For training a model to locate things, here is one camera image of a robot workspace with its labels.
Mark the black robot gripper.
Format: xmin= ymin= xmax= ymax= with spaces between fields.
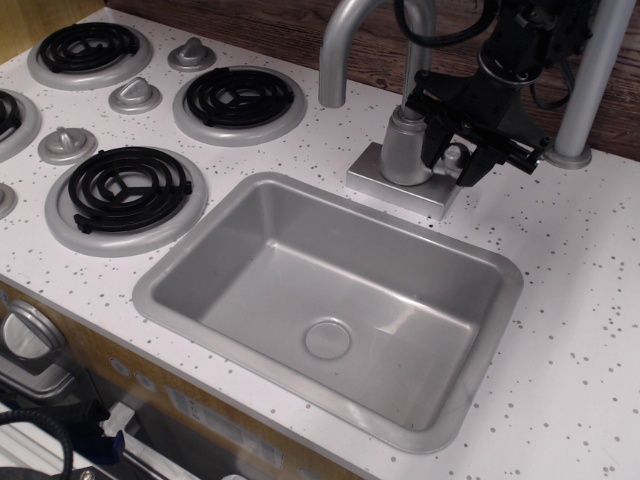
xmin=405 ymin=70 xmax=553 ymax=187

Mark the silver faucet lever handle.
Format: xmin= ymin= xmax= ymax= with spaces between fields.
xmin=433 ymin=142 xmax=471 ymax=179

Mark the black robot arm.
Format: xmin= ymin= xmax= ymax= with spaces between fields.
xmin=394 ymin=1 xmax=594 ymax=187

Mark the grey vertical support pole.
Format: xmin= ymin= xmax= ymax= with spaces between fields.
xmin=544 ymin=0 xmax=635 ymax=170

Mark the silver toy faucet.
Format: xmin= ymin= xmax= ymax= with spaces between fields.
xmin=318 ymin=0 xmax=460 ymax=220

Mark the grey plastic sink basin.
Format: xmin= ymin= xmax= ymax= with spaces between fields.
xmin=133 ymin=173 xmax=523 ymax=454

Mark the back right stove burner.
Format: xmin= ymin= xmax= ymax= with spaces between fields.
xmin=172 ymin=66 xmax=306 ymax=147

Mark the grey stove knob top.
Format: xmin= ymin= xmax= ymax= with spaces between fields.
xmin=167 ymin=37 xmax=216 ymax=72

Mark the grey stove knob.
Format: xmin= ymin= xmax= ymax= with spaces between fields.
xmin=38 ymin=127 xmax=97 ymax=165
xmin=108 ymin=77 xmax=162 ymax=115
xmin=167 ymin=37 xmax=216 ymax=72

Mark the grey stove knob middle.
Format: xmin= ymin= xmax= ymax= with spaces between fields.
xmin=108 ymin=77 xmax=162 ymax=115

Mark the front right stove burner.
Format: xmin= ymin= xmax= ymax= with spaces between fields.
xmin=45 ymin=146 xmax=208 ymax=258

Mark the back left stove burner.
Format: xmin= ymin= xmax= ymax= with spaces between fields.
xmin=27 ymin=22 xmax=153 ymax=91

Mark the grey stove knob lower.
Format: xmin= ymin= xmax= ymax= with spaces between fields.
xmin=38 ymin=127 xmax=97 ymax=165

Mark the left edge stove burner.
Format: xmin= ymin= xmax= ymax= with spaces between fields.
xmin=1 ymin=90 xmax=41 ymax=162

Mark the blue clamp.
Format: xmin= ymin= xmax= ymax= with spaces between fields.
xmin=88 ymin=431 xmax=126 ymax=465

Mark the silver round oven dial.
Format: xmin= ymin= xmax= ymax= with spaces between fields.
xmin=1 ymin=299 xmax=66 ymax=374

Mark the black cable lower left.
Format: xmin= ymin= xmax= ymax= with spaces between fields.
xmin=0 ymin=407 xmax=76 ymax=480

